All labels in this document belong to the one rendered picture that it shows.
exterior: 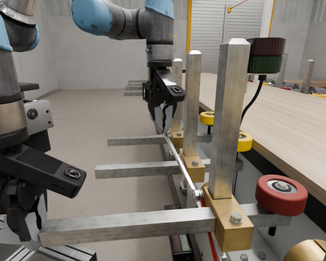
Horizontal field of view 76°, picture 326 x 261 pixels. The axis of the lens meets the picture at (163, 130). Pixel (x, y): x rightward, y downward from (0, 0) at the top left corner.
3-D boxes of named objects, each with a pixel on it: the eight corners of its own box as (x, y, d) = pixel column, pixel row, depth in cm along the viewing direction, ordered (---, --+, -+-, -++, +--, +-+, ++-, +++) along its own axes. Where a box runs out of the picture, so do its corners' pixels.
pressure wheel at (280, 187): (263, 254, 37) (275, 199, 33) (242, 220, 44) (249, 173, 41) (305, 249, 38) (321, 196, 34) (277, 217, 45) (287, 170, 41)
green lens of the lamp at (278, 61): (251, 72, 31) (253, 56, 30) (234, 70, 37) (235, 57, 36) (289, 72, 32) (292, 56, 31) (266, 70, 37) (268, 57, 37)
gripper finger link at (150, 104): (161, 118, 64) (161, 89, 61) (164, 119, 63) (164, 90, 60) (147, 120, 62) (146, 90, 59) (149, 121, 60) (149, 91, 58)
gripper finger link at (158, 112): (155, 129, 69) (154, 101, 66) (163, 134, 64) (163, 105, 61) (146, 130, 68) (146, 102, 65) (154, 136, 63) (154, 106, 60)
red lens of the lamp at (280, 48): (254, 54, 30) (256, 38, 29) (235, 55, 36) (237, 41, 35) (292, 54, 31) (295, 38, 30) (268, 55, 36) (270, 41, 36)
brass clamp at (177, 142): (171, 149, 82) (172, 137, 81) (167, 136, 95) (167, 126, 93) (187, 148, 83) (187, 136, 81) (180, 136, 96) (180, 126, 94)
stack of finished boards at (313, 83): (329, 86, 748) (331, 81, 743) (270, 88, 704) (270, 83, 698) (311, 83, 819) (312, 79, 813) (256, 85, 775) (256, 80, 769)
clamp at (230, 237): (221, 253, 34) (224, 229, 33) (198, 200, 47) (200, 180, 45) (253, 249, 35) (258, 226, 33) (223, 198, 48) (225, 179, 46)
